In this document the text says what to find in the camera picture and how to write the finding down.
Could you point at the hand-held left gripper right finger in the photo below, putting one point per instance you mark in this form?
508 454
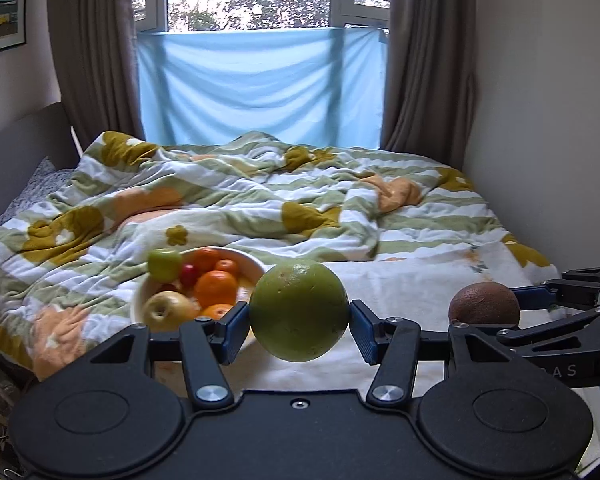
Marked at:
364 329

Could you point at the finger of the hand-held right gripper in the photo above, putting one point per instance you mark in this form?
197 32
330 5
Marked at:
555 332
530 296

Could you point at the yellow apple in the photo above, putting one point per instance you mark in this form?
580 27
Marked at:
167 311

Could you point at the cream printed bowl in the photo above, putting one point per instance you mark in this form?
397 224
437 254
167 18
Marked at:
250 265

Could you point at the green apple with stem dimple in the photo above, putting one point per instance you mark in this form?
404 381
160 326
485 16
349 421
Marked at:
164 265

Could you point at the grey headboard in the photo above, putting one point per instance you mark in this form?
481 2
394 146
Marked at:
20 150

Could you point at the orange cherry tomato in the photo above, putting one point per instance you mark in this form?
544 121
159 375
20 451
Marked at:
228 266

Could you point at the light blue cloth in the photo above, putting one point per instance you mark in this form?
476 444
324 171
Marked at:
260 85

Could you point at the large orange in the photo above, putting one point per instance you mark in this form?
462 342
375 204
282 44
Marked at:
216 288

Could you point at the brown kiwi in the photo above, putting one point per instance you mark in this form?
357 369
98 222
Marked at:
485 302

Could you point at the green striped floral quilt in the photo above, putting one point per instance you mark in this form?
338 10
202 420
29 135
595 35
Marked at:
230 185

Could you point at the grey patterned pillow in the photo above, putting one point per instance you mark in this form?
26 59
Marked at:
35 185

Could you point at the cream patterned bed sheet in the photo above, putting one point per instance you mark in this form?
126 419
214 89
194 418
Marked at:
405 280

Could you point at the small mandarin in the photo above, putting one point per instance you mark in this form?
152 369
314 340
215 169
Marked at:
217 312
206 258

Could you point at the brown curtain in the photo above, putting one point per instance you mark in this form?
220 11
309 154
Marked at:
95 60
430 60

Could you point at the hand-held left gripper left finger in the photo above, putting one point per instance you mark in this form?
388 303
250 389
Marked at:
232 332

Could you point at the red cherry tomato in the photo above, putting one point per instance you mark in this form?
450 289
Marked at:
189 275

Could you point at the round green apple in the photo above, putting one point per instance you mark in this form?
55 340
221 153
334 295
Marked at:
297 310

